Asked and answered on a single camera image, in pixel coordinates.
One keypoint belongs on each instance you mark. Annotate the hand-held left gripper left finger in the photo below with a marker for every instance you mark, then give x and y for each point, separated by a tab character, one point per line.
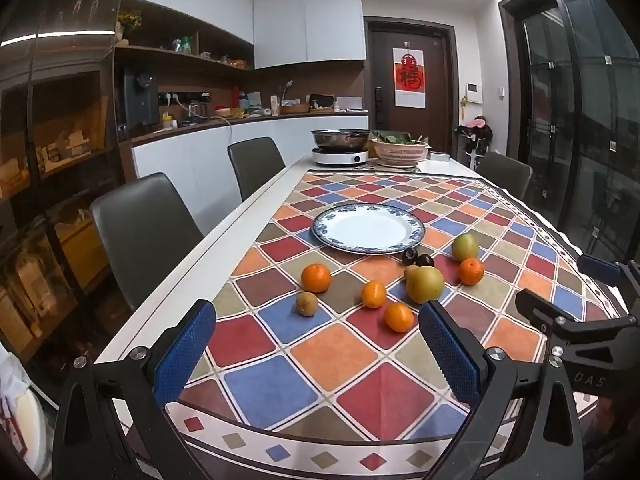
185	355

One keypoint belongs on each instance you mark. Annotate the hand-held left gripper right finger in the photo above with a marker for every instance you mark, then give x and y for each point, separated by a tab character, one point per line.
450	355

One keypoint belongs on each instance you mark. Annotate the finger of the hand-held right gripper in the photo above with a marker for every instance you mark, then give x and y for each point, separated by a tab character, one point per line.
597	266
550	317

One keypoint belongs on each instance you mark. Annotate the small orange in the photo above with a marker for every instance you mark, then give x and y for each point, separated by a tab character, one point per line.
399	317
471	271
374	294

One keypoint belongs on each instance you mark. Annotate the small yellow pear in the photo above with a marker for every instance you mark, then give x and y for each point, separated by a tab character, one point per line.
409	270

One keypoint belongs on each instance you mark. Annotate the green apple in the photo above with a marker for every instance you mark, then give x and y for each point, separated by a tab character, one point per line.
465	246

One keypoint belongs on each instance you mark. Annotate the brown kiwi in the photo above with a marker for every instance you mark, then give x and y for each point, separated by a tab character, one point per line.
306	304

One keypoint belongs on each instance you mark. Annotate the blue rimmed white plate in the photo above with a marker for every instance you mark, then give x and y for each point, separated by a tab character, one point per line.
367	230

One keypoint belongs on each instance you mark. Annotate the large orange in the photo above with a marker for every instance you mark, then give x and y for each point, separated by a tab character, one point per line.
316	278

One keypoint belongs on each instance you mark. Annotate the dark purple plum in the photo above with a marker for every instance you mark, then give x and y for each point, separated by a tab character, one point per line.
410	256
425	260

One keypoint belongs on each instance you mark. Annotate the colourful checked tablecloth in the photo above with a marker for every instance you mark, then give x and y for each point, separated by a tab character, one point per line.
310	385

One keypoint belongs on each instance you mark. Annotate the grey dining chair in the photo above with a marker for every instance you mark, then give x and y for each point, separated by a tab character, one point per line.
256	165
145	230
505	170

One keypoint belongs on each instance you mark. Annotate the glass sliding door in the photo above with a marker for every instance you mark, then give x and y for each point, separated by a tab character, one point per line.
575	110

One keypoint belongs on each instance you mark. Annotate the white round container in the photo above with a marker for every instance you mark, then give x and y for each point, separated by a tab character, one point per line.
30	420

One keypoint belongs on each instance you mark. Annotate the white lower cabinet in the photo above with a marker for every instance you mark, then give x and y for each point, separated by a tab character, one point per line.
200	170

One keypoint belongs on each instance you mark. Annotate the white cabinet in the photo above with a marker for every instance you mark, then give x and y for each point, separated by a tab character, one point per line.
200	170
310	25

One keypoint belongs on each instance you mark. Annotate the small metal box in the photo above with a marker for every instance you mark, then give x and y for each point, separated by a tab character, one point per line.
441	155

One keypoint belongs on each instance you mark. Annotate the pink woven basket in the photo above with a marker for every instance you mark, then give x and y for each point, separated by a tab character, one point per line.
400	154

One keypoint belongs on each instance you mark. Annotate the white intercom panel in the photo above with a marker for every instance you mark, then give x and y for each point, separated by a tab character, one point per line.
474	93

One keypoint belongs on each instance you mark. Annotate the green leafy vegetables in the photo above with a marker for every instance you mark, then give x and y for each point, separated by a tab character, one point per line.
397	137

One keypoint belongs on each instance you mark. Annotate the white induction cooker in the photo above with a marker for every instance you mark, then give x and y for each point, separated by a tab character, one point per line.
340	157

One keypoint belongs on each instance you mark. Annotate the glass display cabinet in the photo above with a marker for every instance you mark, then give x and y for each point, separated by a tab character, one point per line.
50	160

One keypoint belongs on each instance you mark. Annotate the steel pot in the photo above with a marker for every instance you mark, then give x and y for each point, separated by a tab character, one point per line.
340	139

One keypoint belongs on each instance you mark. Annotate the glass kettle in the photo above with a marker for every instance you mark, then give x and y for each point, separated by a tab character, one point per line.
198	110

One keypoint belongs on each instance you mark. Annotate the dark brown door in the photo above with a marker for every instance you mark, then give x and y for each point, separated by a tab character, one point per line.
435	70

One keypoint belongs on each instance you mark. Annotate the dark water dispenser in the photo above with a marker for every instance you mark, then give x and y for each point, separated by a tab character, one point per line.
141	97

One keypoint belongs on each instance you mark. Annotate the white carton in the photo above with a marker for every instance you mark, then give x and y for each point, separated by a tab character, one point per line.
274	104

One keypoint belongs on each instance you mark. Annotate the wicker tray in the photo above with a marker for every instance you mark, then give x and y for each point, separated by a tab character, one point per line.
294	109

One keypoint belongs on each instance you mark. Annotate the black bag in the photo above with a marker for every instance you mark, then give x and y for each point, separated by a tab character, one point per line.
321	101

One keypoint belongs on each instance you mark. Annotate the yellow flower bouquet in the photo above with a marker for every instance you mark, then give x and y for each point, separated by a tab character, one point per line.
129	21

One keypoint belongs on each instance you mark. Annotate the white upper cabinet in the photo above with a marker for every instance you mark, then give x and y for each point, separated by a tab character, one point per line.
310	25

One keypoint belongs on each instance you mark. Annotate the wall power outlets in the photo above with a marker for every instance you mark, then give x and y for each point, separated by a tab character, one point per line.
182	96

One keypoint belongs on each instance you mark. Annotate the red and white wall calendar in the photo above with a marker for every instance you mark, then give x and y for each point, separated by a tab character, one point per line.
409	77

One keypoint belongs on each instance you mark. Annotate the wooden wall shelf unit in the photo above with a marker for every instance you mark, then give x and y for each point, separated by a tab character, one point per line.
215	79

